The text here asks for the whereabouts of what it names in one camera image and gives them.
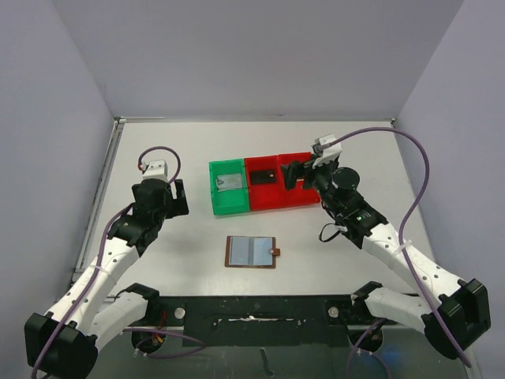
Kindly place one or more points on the brown leather card holder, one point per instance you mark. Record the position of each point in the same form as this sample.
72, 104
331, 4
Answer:
251, 252

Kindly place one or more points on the green plastic bin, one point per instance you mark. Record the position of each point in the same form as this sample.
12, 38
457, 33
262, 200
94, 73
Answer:
233, 201

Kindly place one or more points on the red middle bin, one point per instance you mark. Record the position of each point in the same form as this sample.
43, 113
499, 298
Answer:
264, 197

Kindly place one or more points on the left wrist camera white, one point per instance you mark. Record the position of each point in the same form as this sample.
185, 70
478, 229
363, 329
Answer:
156, 169

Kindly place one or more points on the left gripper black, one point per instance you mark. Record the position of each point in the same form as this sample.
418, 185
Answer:
176, 198

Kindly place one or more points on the red right bin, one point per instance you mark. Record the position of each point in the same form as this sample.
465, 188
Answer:
298, 196

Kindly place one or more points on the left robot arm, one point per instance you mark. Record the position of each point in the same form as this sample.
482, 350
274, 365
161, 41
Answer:
60, 342

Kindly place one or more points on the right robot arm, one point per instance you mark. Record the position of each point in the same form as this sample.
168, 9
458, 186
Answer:
410, 268

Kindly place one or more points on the silver card in bin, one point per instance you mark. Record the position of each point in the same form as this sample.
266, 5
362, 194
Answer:
226, 182

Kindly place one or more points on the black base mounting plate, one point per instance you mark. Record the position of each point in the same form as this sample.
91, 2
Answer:
248, 321

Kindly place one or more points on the black card in bin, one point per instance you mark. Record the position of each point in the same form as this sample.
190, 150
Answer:
262, 177

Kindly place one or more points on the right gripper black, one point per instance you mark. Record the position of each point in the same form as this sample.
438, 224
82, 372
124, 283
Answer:
299, 172

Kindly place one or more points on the red bin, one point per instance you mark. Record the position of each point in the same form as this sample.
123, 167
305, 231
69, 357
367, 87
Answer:
298, 196
264, 197

